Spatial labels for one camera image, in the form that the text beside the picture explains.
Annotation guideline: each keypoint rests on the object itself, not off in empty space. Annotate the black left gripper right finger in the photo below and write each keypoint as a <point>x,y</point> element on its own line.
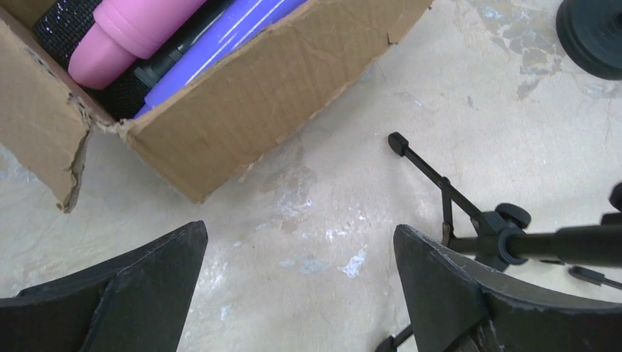
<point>457,304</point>

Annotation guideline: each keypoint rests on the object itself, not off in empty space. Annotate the brown cardboard box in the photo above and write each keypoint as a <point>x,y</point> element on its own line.
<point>224,120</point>

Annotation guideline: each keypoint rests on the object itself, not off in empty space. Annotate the pink toy microphone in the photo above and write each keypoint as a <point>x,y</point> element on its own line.
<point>124,31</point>

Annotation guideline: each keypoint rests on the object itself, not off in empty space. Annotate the black tripod microphone stand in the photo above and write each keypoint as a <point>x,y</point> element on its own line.
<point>499,239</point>

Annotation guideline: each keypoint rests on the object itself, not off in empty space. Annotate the black round-base microphone stand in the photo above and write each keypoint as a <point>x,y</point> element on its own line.
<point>590,33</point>

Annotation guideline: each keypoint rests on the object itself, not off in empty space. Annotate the black glitter microphone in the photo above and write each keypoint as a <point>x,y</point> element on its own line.
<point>61,28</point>

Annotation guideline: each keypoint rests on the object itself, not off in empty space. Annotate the purple toy microphone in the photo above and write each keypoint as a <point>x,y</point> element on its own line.
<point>240,22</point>

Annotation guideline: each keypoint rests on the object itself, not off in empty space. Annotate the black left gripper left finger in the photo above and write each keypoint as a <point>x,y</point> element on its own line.
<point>137,301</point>

